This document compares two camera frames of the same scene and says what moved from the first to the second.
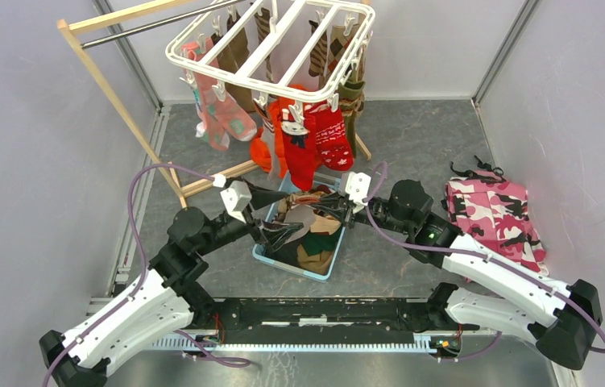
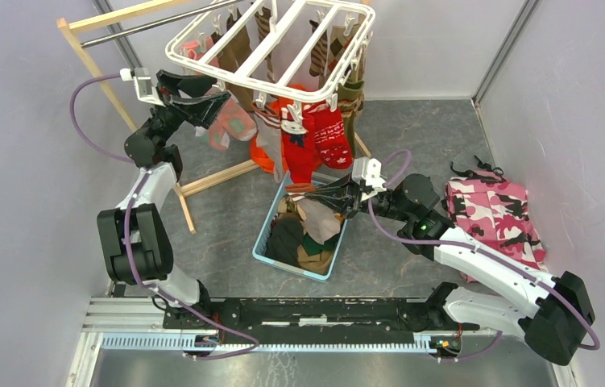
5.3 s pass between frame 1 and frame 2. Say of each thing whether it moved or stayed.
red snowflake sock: stayed
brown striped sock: stayed
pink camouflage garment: stayed
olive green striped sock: stayed
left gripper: moved
